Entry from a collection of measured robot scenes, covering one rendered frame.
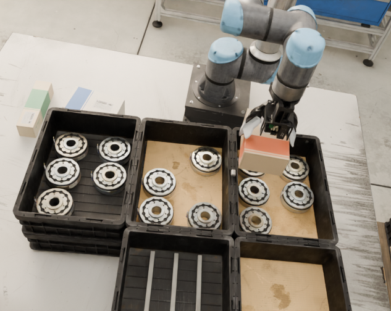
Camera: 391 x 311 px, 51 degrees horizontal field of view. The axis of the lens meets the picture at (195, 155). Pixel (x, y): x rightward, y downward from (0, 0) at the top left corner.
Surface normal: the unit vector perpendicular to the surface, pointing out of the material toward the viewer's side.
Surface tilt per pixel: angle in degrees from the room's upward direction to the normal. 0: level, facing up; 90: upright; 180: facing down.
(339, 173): 0
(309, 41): 1
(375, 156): 0
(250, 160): 90
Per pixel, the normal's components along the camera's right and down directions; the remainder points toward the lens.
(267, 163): -0.13, 0.78
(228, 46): 0.00, -0.58
